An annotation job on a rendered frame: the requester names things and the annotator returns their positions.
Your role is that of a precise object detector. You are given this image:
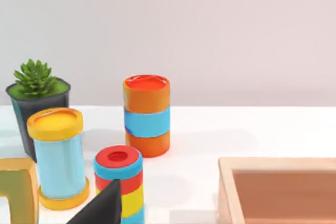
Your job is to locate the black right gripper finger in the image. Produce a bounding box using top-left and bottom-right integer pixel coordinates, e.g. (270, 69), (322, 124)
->
(66, 178), (122, 224)

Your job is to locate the stack of coloured rings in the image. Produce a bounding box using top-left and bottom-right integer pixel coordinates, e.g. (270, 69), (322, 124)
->
(93, 145), (145, 224)

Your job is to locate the light blue and yellow can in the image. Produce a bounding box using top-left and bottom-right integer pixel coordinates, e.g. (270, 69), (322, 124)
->
(26, 107), (90, 211)

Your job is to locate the gold trophy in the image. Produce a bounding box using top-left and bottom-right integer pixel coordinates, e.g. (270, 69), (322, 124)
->
(0, 157), (40, 224)

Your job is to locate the orange and blue can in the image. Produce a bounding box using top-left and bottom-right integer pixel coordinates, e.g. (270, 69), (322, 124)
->
(122, 74), (171, 158)

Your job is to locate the green plant in dark pot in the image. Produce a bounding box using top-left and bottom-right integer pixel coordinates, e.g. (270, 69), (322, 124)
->
(5, 59), (71, 163)

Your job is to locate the shallow salmon-coloured box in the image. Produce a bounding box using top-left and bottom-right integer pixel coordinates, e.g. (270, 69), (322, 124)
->
(217, 156), (336, 224)

